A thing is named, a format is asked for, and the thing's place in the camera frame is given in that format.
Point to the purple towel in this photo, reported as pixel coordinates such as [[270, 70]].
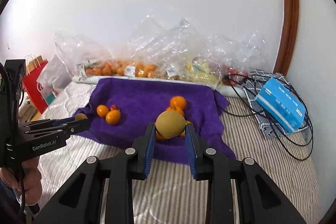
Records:
[[144, 98]]

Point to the dark checked cloth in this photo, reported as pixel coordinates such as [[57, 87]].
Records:
[[267, 132]]

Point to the blue tissue box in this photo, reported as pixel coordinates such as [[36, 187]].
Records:
[[281, 106]]

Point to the clear bag of small oranges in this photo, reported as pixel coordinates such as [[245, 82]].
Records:
[[144, 69]]

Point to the red paper bag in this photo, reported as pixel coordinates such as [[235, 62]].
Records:
[[34, 92]]

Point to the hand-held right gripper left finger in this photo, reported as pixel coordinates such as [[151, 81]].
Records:
[[150, 150]]

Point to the yellow-green jujube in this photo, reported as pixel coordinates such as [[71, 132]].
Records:
[[170, 124], [80, 116]]

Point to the person's left hand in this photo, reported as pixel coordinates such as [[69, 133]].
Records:
[[31, 182]]

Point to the small red apple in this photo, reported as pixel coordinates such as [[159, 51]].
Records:
[[114, 107]]

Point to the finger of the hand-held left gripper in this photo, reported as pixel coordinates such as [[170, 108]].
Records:
[[76, 127], [63, 121]]

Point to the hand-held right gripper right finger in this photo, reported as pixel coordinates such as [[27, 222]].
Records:
[[191, 150]]

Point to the clear bag of leafy oranges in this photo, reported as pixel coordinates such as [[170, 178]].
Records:
[[78, 50]]

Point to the white plastic shopping bag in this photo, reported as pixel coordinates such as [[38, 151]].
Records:
[[55, 71]]

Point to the clear bag of red produce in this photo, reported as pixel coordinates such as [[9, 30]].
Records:
[[236, 71]]

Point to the brown wooden door frame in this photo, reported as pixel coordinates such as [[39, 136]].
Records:
[[290, 3]]

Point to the clear bag of brown longans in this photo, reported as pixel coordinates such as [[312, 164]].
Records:
[[173, 71]]

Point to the clear bag of yellow produce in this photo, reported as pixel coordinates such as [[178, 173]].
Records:
[[202, 69]]

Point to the orange tangerine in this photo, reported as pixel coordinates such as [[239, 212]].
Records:
[[178, 102], [188, 123], [113, 117], [160, 136], [103, 110], [176, 110], [182, 134]]

